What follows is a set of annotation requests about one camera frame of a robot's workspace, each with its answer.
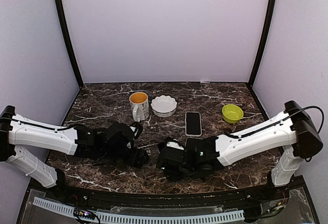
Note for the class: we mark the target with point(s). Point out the silver-edged phone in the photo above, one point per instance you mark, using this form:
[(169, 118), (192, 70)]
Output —
[(193, 141)]

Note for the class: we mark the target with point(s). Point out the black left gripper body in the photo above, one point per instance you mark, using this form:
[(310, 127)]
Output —
[(135, 159)]

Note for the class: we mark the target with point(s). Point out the black left frame post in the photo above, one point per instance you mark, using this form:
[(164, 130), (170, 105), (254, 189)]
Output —
[(67, 40)]

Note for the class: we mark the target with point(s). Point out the white scalloped dish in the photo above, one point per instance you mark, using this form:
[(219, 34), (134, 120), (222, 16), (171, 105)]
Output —
[(164, 106)]

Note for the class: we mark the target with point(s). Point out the black phone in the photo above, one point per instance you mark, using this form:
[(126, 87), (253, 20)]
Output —
[(193, 123)]

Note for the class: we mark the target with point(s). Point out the black frame post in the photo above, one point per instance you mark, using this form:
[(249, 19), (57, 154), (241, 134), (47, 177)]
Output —
[(262, 42), (67, 40)]

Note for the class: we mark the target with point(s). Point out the black right frame post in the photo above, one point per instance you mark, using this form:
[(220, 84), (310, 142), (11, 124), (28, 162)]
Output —
[(262, 42)]

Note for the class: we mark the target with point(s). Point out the lime green bowl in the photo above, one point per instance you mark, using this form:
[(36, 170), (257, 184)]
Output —
[(232, 113)]

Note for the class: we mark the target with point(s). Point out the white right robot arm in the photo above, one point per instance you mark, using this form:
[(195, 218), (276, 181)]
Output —
[(292, 129)]

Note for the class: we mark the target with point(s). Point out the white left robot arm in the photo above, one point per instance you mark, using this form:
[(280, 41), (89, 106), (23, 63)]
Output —
[(18, 132)]

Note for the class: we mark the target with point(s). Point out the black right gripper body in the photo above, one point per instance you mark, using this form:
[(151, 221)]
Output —
[(176, 177)]

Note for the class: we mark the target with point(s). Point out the beige phone case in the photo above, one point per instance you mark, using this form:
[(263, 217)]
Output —
[(185, 124)]

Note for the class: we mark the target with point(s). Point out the small circuit board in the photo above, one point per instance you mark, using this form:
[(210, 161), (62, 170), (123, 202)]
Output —
[(83, 215)]

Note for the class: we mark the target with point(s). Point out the white floral mug orange inside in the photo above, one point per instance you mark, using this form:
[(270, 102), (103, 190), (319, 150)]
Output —
[(140, 106)]

